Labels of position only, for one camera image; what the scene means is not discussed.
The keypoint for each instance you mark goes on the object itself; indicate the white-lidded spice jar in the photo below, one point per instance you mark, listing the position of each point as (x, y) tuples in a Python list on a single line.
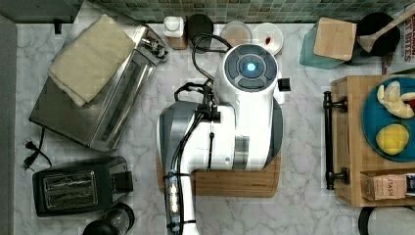
[(173, 29)]

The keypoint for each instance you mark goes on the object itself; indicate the folded cream cloth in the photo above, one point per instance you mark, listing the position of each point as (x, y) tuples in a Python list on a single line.
[(85, 66)]

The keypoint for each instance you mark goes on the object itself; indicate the bamboo cutting board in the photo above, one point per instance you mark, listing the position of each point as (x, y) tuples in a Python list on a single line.
[(238, 183)]

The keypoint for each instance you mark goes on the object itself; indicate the snack box with red text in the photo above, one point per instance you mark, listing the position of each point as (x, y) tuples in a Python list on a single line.
[(402, 60)]

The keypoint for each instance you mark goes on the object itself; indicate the wooden drawer cabinet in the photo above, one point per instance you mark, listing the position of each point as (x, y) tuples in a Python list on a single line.
[(351, 150)]

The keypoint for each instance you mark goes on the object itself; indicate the peeled banana pieces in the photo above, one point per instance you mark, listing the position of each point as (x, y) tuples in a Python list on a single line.
[(394, 102)]

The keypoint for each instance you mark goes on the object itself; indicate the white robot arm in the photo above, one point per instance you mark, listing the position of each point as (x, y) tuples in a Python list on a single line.
[(237, 126)]

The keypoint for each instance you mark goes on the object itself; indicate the dark glass jar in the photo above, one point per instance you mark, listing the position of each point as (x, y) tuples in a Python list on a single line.
[(194, 26)]

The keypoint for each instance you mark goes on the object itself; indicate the black drawer handle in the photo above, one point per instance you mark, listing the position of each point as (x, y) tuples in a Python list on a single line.
[(329, 105)]

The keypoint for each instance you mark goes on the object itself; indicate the Stash tea box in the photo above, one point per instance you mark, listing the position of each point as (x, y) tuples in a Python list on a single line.
[(385, 187)]

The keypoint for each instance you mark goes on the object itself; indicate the black two-slot toaster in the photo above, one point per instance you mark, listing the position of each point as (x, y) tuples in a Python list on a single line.
[(81, 186)]

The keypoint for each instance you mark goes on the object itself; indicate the white lidded container red spot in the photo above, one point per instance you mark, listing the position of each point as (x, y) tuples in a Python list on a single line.
[(269, 36)]

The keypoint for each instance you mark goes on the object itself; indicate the stainless steel toaster oven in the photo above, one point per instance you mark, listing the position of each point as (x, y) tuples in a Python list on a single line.
[(100, 124)]

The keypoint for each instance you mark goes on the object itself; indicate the wooden spoon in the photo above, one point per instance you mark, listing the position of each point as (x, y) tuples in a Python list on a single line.
[(378, 33)]

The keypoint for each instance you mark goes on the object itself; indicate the yellow lemon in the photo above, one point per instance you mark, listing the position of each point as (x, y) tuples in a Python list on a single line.
[(392, 139)]

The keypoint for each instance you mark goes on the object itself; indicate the teal canister with wooden lid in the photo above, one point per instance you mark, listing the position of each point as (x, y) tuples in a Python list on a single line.
[(328, 44)]

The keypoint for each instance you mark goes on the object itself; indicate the blue plate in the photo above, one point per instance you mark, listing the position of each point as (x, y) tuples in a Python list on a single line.
[(375, 116)]

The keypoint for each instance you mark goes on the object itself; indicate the clear jar with beige contents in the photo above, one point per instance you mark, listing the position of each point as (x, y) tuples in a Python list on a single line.
[(236, 33)]

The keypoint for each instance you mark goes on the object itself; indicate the black rimmed pan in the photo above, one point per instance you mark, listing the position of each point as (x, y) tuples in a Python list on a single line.
[(387, 221)]

